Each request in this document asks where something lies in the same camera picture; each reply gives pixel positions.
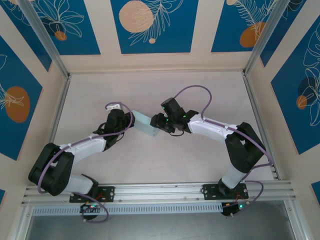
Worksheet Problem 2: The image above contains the light blue paper box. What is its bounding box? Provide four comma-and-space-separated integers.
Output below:
131, 109, 161, 138

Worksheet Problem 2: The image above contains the grey metal panel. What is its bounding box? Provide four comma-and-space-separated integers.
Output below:
23, 201, 298, 240

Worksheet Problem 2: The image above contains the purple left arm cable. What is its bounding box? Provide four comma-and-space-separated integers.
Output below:
36, 101, 137, 223

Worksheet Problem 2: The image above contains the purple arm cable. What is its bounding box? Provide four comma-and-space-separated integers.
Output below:
36, 101, 137, 223
173, 85, 275, 218

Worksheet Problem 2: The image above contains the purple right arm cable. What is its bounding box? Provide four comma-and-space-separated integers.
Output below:
173, 85, 275, 218

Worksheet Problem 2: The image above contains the aluminium side rail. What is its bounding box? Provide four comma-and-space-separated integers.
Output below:
37, 74, 72, 186
242, 72, 280, 181

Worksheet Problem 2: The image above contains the aluminium cross rail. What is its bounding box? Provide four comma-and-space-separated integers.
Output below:
21, 181, 300, 206

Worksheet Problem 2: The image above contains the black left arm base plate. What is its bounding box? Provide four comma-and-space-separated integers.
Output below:
69, 185, 116, 203

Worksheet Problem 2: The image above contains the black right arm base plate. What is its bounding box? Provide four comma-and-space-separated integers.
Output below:
201, 182, 250, 201

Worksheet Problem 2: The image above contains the grey slotted cable duct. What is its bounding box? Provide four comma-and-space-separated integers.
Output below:
31, 202, 225, 216

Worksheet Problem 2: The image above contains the blue floral wall poster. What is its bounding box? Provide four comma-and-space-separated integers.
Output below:
259, 0, 320, 68
0, 34, 44, 161
110, 0, 200, 55
0, 0, 53, 73
26, 0, 101, 56
211, 0, 279, 53
270, 23, 320, 155

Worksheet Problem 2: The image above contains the aluminium frame post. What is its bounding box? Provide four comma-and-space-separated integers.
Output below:
243, 0, 305, 76
17, 0, 71, 80

